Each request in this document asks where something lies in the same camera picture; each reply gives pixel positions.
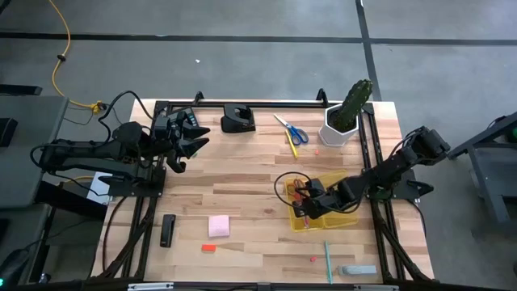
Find black flat bar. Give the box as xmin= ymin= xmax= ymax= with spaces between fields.
xmin=0 ymin=83 xmax=44 ymax=97

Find white hexagonal plant pot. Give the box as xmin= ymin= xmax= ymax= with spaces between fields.
xmin=317 ymin=103 xmax=359 ymax=147

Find black stapler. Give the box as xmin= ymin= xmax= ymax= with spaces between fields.
xmin=160 ymin=213 xmax=177 ymax=248

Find green cactus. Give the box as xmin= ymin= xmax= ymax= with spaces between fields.
xmin=337 ymin=78 xmax=374 ymax=133

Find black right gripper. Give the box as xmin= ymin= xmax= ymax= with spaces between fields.
xmin=296 ymin=177 xmax=345 ymax=221

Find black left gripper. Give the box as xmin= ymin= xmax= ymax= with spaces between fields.
xmin=149 ymin=109 xmax=212 ymax=161

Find teal pencil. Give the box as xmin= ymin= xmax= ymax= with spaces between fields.
xmin=323 ymin=240 xmax=334 ymax=285

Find pink sticky note pad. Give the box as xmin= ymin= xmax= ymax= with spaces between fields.
xmin=208 ymin=214 xmax=231 ymax=238

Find grey side desk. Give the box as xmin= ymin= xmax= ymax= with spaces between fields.
xmin=0 ymin=95 xmax=69 ymax=209

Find black device on desk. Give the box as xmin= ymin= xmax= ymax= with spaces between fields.
xmin=0 ymin=117 xmax=19 ymax=148

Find red handled scissors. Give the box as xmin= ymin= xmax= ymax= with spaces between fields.
xmin=291 ymin=178 xmax=308 ymax=203

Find blue handled scissors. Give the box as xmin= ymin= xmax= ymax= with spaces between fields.
xmin=273 ymin=113 xmax=310 ymax=146

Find yellow transparent pencil case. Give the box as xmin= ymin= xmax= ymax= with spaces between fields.
xmin=284 ymin=169 xmax=359 ymax=233

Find black aluminium table frame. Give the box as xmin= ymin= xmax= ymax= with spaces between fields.
xmin=91 ymin=88 xmax=435 ymax=291

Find silver metal bracket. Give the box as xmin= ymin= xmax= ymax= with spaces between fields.
xmin=127 ymin=282 xmax=175 ymax=291

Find white paper sheet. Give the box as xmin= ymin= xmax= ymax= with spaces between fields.
xmin=86 ymin=171 xmax=114 ymax=205

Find black rounded device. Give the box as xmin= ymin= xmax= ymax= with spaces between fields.
xmin=0 ymin=248 xmax=32 ymax=286

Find yellow pencil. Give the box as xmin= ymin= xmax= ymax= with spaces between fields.
xmin=284 ymin=129 xmax=300 ymax=159

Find grey metal stand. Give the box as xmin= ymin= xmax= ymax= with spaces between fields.
xmin=447 ymin=111 xmax=517 ymax=236

